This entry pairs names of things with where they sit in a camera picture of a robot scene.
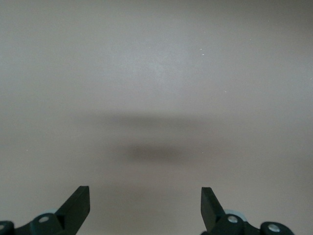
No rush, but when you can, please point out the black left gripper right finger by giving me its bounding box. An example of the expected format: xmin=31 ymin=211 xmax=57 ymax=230
xmin=200 ymin=187 xmax=294 ymax=235

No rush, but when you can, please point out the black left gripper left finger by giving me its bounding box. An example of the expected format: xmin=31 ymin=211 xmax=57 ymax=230
xmin=0 ymin=186 xmax=90 ymax=235

